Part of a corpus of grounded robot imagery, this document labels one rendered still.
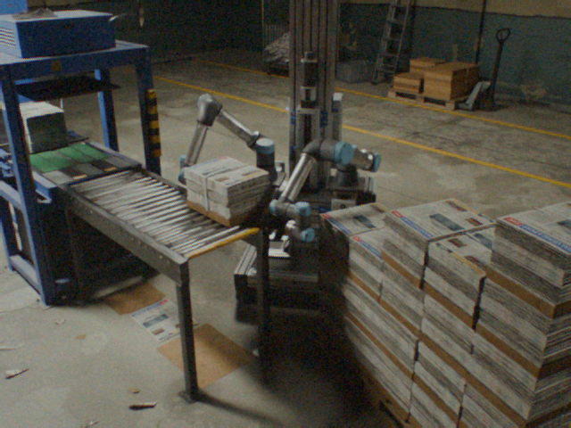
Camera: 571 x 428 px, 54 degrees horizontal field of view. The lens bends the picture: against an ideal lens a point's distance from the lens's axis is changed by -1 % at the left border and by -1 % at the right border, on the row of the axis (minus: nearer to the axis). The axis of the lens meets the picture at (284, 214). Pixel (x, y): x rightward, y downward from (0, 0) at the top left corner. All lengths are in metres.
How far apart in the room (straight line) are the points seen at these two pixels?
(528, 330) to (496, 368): 0.25
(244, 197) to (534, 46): 7.03
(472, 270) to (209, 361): 1.72
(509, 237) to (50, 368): 2.52
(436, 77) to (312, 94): 5.68
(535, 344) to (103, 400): 2.12
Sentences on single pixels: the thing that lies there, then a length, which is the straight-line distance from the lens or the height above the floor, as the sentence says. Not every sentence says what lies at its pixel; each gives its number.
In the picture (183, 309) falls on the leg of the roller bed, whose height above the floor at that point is 0.55.
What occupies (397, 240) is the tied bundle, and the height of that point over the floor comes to 0.97.
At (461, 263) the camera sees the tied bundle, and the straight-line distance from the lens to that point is 2.16.
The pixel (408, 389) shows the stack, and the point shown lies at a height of 0.31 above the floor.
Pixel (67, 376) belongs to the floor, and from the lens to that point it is 3.40.
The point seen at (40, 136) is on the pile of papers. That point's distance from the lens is 4.44.
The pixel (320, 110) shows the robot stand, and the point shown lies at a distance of 3.49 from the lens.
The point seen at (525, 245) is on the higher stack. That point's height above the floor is 1.25.
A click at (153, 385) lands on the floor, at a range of 3.21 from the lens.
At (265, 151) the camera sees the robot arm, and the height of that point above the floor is 1.01.
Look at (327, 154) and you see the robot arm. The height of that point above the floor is 1.14.
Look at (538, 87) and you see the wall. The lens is 9.42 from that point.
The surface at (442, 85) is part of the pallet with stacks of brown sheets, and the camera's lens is 8.89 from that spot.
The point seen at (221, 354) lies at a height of 0.00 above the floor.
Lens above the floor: 2.07
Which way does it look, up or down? 24 degrees down
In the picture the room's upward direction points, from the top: straight up
